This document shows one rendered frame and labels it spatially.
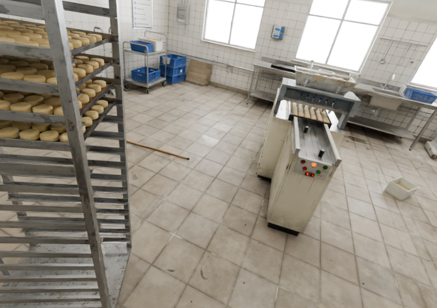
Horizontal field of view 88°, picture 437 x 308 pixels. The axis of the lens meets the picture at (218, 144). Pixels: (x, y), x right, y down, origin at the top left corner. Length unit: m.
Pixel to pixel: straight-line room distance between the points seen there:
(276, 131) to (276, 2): 3.75
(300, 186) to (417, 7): 4.52
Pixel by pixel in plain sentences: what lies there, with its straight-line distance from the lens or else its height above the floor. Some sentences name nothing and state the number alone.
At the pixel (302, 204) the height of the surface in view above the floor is 0.40.
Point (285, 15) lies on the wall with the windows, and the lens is 5.69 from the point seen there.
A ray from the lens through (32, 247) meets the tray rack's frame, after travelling 2.03.
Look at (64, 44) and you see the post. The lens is 0.68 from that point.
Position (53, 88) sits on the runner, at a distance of 0.75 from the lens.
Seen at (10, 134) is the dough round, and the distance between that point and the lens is 0.94.
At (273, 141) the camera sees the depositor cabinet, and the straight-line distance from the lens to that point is 2.52.
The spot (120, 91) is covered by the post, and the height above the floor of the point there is 1.28.
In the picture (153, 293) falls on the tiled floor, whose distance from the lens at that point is 1.84.
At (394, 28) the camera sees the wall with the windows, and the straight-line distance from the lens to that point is 5.76.
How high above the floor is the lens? 1.65
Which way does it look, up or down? 29 degrees down
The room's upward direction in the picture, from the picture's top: 10 degrees clockwise
